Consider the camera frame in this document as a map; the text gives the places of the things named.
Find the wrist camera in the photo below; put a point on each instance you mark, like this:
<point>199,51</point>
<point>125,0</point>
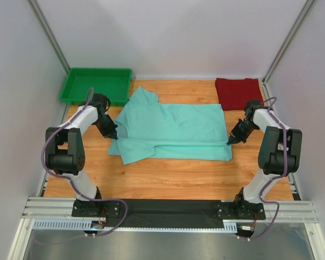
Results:
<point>101,101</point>
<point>252,105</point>

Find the teal t shirt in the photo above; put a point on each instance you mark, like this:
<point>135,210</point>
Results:
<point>150,129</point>

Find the left aluminium frame post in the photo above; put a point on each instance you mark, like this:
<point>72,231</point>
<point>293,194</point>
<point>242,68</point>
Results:
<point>37,11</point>

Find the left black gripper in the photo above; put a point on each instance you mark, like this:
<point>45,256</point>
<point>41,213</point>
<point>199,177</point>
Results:
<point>111,131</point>

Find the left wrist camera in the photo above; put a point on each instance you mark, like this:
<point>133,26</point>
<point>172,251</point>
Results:
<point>101,101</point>

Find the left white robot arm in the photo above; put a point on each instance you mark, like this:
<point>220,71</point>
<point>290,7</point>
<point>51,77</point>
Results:
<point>63,153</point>

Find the folded dark red t shirt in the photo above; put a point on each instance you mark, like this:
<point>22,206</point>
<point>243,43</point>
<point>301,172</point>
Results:
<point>234,94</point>

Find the aluminium front rail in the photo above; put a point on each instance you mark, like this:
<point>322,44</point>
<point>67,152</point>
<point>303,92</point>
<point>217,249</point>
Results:
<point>296,211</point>

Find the aluminium frame post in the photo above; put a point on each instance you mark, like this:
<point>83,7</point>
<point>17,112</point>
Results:
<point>37,11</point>
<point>306,9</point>

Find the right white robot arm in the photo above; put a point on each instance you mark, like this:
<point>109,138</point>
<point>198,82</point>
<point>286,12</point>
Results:
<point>279,154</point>

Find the green plastic tray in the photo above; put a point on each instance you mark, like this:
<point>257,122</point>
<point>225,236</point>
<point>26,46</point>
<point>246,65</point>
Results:
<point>114,83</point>

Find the black base mat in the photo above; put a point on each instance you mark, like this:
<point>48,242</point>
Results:
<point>185,214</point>

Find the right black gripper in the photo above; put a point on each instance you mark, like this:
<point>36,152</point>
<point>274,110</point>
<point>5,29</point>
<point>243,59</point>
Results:
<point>234,137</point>

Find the right aluminium frame post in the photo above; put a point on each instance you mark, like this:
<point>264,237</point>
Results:
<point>306,9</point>

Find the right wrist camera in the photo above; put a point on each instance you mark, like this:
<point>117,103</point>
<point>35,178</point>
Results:
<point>252,105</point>

